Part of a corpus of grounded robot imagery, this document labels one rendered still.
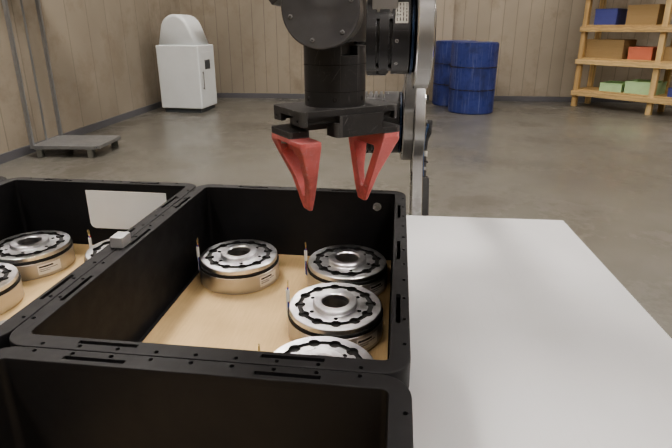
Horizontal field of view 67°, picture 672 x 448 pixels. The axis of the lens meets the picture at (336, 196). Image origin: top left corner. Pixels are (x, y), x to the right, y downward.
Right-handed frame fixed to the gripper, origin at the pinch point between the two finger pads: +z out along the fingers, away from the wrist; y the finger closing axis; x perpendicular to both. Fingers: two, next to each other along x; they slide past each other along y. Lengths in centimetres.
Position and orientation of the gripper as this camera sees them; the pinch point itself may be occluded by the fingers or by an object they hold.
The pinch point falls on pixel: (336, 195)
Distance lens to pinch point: 50.6
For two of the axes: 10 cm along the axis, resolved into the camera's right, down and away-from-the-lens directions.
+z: 0.1, 9.5, 3.1
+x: -5.0, -2.6, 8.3
